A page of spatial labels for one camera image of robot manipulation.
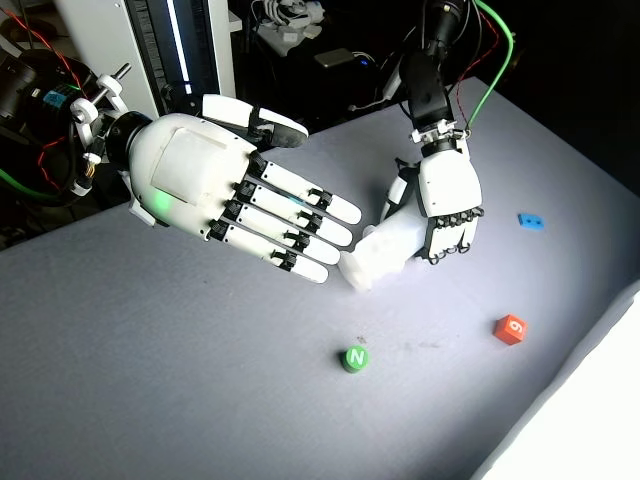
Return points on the red number cube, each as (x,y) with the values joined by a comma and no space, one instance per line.
(510,329)

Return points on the blue block with holes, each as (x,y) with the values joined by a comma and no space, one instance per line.
(531,221)

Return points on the grey table cloth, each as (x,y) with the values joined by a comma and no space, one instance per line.
(200,360)

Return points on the pile of white plastic parts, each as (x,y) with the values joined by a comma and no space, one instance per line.
(290,25)

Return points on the white column with black panel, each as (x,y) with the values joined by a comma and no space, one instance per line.
(100,50)

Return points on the grey flat box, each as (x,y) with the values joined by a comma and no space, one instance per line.
(334,58)

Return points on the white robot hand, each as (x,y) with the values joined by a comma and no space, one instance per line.
(450,180)
(195,165)

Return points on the green cylinder with letter N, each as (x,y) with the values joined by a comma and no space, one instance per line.
(355,360)

